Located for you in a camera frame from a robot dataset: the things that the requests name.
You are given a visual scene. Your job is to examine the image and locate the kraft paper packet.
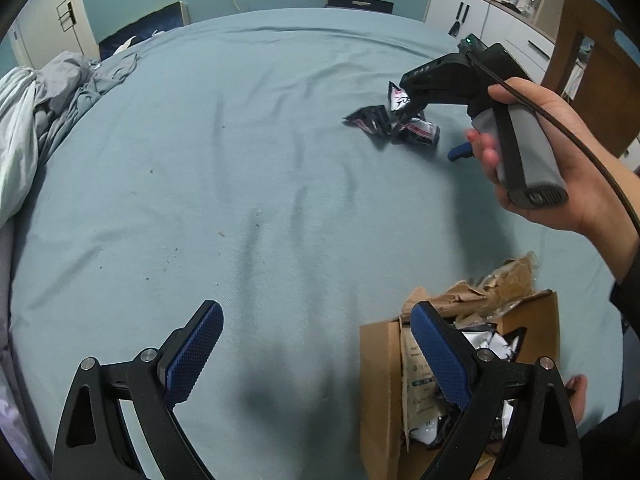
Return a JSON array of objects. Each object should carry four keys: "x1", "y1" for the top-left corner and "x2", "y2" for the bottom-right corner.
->
[{"x1": 400, "y1": 324, "x2": 446, "y2": 445}]

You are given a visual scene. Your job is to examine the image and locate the black sleeved right forearm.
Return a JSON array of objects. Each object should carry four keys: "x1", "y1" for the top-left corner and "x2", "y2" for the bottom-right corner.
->
[{"x1": 608, "y1": 249, "x2": 640, "y2": 411}]

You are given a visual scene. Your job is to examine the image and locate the person's right hand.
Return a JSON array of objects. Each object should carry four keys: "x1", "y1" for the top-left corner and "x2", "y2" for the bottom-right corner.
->
[{"x1": 466, "y1": 78, "x2": 639, "y2": 283}]

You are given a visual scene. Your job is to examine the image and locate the white deer snack top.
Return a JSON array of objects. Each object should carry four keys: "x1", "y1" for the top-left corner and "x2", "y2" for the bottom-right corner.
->
[{"x1": 387, "y1": 81, "x2": 410, "y2": 115}]

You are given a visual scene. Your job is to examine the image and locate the black red snack packet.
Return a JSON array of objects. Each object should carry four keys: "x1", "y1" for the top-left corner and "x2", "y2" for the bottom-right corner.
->
[{"x1": 398, "y1": 118, "x2": 440, "y2": 146}]

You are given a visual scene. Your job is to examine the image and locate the person's bare foot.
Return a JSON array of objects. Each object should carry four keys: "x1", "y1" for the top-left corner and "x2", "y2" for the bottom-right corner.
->
[{"x1": 565, "y1": 374, "x2": 588, "y2": 426}]

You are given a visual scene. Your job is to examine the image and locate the brown wooden chair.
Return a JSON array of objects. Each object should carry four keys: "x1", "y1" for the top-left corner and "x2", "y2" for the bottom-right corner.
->
[{"x1": 541, "y1": 0, "x2": 640, "y2": 157}]

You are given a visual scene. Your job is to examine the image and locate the white cabinet with drawers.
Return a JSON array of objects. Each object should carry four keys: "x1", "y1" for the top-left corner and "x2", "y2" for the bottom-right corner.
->
[{"x1": 424, "y1": 0, "x2": 554, "y2": 84}]

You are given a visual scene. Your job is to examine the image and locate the teal bed sheet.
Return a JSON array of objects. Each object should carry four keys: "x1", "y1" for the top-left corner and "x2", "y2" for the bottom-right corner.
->
[{"x1": 10, "y1": 9, "x2": 623, "y2": 479}]

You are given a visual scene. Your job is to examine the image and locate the crumpled grey blanket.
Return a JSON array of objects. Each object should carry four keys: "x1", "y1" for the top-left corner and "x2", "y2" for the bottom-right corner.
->
[{"x1": 0, "y1": 51, "x2": 138, "y2": 223}]

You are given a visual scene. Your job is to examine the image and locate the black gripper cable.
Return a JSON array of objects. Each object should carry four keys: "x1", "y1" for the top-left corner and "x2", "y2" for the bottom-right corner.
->
[{"x1": 464, "y1": 52, "x2": 640, "y2": 236}]

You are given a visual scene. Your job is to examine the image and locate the white door with handle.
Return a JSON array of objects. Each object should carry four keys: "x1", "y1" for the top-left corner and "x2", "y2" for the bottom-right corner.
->
[{"x1": 8, "y1": 0, "x2": 100, "y2": 68}]

